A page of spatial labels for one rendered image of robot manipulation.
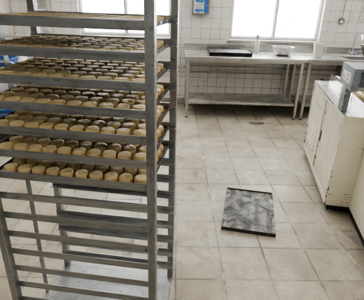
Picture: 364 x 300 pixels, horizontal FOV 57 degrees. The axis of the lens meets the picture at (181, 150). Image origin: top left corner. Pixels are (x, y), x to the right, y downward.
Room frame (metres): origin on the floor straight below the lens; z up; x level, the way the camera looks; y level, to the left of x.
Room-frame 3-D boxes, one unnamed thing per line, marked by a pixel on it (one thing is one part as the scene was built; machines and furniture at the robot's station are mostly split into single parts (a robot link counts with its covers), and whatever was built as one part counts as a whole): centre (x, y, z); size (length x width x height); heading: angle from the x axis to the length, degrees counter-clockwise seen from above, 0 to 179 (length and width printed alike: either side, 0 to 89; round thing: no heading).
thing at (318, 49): (5.03, -1.93, 0.98); 0.20 x 0.14 x 0.20; 42
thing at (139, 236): (1.47, 0.35, 0.42); 0.64 x 0.03 x 0.03; 83
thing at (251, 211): (2.35, -0.57, 0.01); 0.60 x 0.40 x 0.03; 169
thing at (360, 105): (2.96, -1.43, 0.88); 1.28 x 0.01 x 0.07; 170
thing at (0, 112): (3.93, 2.10, 0.28); 0.56 x 0.38 x 0.20; 9
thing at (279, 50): (5.15, -1.44, 0.94); 0.33 x 0.33 x 0.12
